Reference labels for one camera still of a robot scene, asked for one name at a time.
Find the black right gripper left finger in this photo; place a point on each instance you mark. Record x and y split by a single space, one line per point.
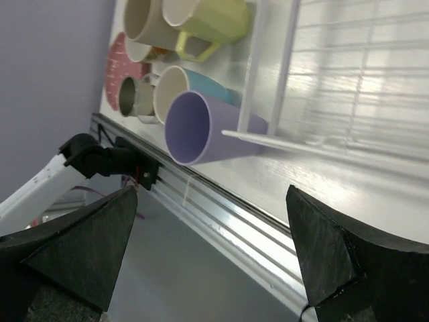
66 269

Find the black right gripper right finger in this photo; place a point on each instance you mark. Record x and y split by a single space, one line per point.
353 271

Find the purple plastic cup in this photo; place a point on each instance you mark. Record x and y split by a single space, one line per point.
193 130

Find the blue ceramic mug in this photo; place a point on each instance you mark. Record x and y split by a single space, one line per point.
175 80

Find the floral ceramic bowl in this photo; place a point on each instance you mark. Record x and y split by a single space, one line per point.
138 52

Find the beige plastic cup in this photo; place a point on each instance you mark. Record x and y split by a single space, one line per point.
144 23

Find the yellow-green faceted mug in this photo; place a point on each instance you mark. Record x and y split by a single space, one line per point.
218 22

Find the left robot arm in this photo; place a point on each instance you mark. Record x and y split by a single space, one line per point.
79 159

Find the metal tin cup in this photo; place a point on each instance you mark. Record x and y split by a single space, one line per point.
135 98

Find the clear glass tumbler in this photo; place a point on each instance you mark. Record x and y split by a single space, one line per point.
152 79

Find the pink speckled plate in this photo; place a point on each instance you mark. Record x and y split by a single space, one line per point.
118 67

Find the aluminium table edge rail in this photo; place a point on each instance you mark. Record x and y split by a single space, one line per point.
260 246

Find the white wire dish rack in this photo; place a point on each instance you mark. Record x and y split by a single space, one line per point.
353 79

